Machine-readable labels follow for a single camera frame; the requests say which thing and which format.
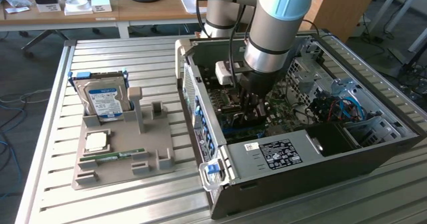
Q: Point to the white tape roll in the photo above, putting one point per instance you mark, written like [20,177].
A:
[77,2]

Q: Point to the hard disk with blue carrier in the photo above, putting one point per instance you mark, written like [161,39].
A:
[102,101]

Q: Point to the black and white box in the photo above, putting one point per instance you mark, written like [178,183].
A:
[48,1]

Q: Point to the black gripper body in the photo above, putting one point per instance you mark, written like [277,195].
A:
[258,84]

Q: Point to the white paper label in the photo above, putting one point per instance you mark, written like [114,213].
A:
[17,9]

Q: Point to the blue case latch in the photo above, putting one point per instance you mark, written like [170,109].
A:
[213,169]

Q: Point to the green RAM stick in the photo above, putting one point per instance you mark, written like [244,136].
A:
[114,155]

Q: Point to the silver CPU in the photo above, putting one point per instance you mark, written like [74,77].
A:
[97,142]

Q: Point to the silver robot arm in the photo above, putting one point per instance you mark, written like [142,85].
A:
[270,34]

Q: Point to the grey parts rack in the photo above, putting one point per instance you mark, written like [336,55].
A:
[128,139]

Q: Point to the small white labelled box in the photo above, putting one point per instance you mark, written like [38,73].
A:
[101,5]

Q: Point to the wooden desk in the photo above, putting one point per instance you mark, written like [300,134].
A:
[41,17]
[161,11]

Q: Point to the grey power supply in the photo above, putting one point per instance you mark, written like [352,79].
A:
[248,159]

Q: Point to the white metal table frame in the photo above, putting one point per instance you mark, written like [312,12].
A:
[384,6]

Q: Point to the flat white box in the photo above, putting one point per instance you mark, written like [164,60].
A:
[78,11]

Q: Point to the black fan shroud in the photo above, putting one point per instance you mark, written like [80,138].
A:
[330,139]

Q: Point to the green motherboard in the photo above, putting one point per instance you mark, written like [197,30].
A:
[284,101]

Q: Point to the open black PC case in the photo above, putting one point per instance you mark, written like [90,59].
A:
[301,184]

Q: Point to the CPU socket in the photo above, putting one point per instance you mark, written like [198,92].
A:
[234,97]

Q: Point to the metal disk bay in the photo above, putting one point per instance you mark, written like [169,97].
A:
[374,131]

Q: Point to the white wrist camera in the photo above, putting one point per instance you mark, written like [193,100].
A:
[224,72]

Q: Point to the white paper stack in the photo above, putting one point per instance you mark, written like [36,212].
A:
[192,7]

